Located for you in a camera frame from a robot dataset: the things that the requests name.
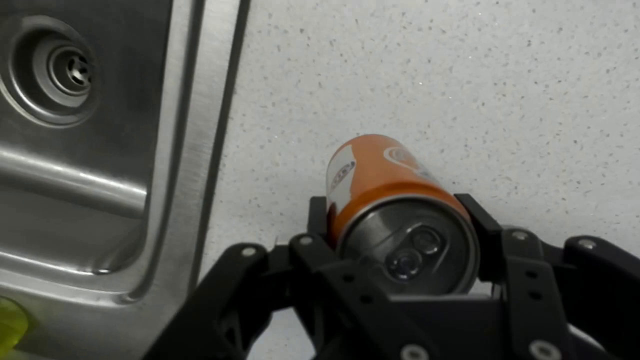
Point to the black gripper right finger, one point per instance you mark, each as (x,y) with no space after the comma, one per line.
(567,301)

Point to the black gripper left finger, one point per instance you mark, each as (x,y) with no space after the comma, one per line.
(321,293)

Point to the orange soda can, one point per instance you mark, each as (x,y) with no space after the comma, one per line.
(392,201)

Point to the stainless steel double sink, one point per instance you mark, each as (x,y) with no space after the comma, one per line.
(100,167)

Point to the yellow-green dish soap bottle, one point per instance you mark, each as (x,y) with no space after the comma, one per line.
(10,324)

